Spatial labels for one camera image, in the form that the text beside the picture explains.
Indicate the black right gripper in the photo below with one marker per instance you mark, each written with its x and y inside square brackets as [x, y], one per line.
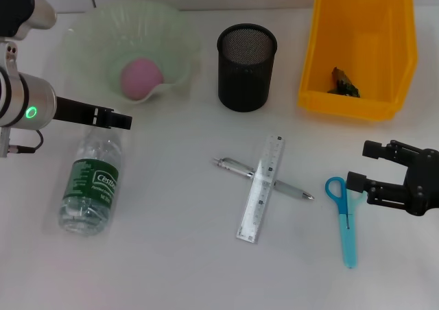
[425, 183]

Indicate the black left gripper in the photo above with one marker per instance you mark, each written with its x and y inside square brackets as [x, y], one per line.
[73, 110]

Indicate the pink peach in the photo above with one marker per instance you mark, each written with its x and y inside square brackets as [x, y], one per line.
[140, 78]

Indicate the clear green-label water bottle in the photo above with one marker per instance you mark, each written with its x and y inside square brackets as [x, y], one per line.
[91, 183]

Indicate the blue teal scissors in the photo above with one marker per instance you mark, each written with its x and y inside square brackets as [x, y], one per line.
[349, 234]

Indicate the green plastic wrapper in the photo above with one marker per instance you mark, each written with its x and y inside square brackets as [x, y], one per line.
[343, 85]

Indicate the clear plastic ruler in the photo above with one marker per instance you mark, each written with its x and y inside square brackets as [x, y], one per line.
[262, 186]

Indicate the silver grey ballpoint pen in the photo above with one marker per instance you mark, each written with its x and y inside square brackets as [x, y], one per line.
[233, 166]

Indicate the pale green glass fruit plate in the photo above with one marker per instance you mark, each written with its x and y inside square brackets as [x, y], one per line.
[103, 32]

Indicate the black mesh pen holder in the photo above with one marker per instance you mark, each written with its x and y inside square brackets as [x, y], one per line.
[245, 70]

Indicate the yellow plastic bin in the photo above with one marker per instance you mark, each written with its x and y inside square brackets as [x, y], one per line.
[346, 32]

